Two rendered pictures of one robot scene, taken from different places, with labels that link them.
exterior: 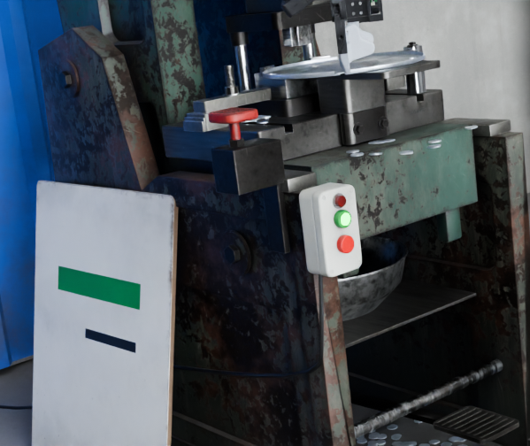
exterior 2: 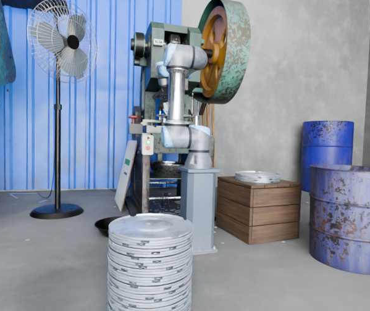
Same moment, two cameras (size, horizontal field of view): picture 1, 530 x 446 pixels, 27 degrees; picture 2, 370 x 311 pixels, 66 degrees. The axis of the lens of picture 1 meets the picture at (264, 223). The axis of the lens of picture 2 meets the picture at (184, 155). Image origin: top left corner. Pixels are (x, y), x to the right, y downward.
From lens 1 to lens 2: 109 cm
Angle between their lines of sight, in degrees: 23
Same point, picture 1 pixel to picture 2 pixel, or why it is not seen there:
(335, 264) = (144, 152)
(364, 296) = (170, 170)
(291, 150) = (154, 131)
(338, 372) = (146, 179)
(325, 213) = (143, 139)
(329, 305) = (146, 163)
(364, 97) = not seen: hidden behind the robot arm
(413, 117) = not seen: hidden behind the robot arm
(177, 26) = (151, 106)
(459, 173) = not seen: hidden behind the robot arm
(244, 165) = (131, 127)
